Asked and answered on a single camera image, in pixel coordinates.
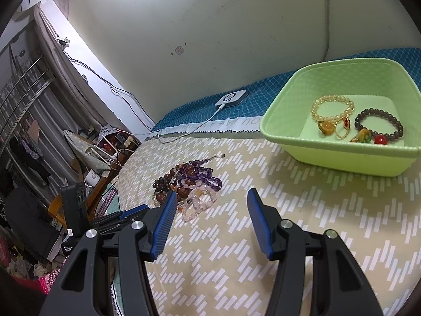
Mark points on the beige zigzag patterned cloth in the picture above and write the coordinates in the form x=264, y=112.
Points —
x=230, y=253

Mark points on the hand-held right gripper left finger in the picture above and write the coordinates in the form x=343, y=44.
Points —
x=163, y=222

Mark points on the white enamel mug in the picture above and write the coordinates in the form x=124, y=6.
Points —
x=92, y=177

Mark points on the green plastic basin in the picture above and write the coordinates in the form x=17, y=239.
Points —
x=296, y=118

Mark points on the metal clothes rack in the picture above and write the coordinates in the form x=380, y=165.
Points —
x=23, y=82

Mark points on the ironing board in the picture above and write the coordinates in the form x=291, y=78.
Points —
x=85, y=148

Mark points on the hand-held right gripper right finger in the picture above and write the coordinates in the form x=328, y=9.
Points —
x=259, y=220

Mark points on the teal patterned cloth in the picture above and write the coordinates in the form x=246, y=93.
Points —
x=263, y=82

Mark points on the orange round pendant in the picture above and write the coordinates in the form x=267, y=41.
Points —
x=325, y=127

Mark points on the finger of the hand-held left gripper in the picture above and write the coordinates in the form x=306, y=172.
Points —
x=131, y=212

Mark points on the white square charging device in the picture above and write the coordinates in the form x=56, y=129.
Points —
x=232, y=98

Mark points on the orange and green pendant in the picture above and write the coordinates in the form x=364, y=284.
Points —
x=361, y=135

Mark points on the red round bead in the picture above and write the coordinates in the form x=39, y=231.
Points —
x=380, y=139

